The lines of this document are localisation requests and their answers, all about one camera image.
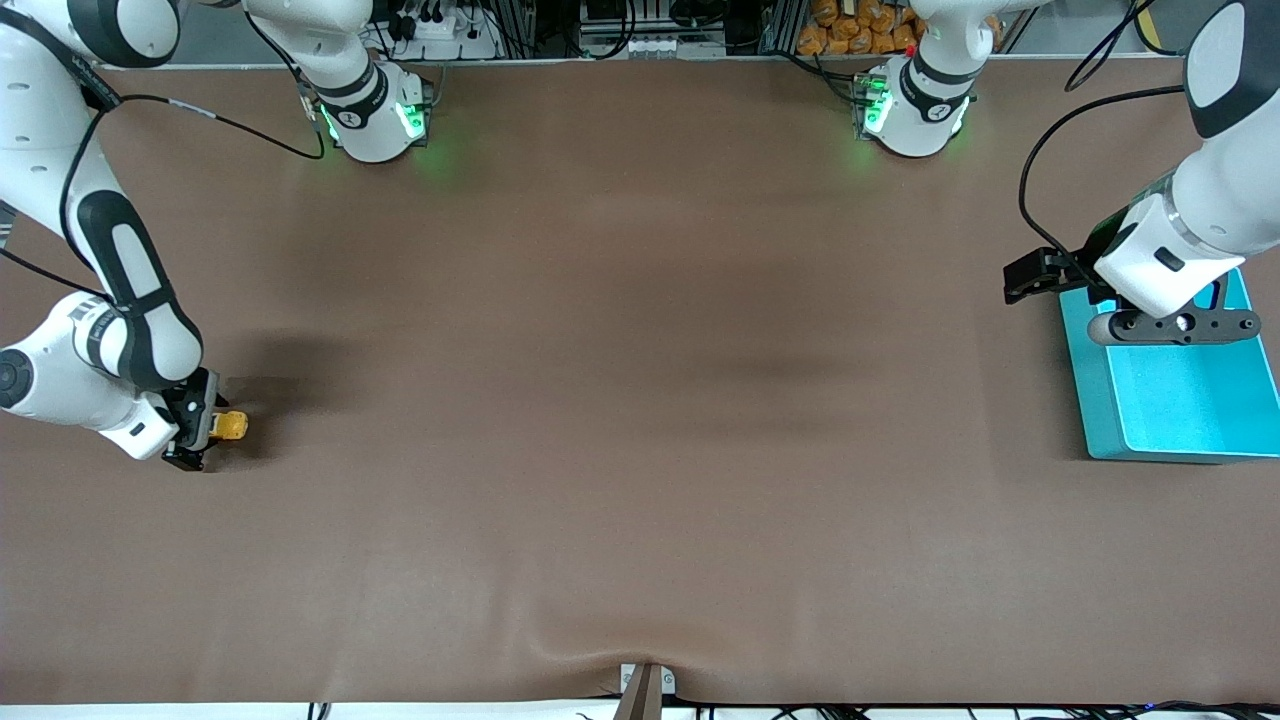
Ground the turquoise plastic bin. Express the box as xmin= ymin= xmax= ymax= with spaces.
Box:
xmin=1058 ymin=265 xmax=1280 ymax=464

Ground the brown table mat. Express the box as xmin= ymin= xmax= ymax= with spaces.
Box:
xmin=0 ymin=55 xmax=1280 ymax=706

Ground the white power strip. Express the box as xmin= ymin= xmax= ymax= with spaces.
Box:
xmin=385 ymin=0 xmax=501 ymax=61

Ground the white connector strip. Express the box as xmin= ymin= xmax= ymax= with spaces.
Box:
xmin=622 ymin=36 xmax=727 ymax=59

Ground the metal mat clamp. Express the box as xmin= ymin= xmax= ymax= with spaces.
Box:
xmin=618 ymin=663 xmax=677 ymax=720

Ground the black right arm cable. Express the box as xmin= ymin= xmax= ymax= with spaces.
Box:
xmin=0 ymin=10 xmax=331 ymax=301

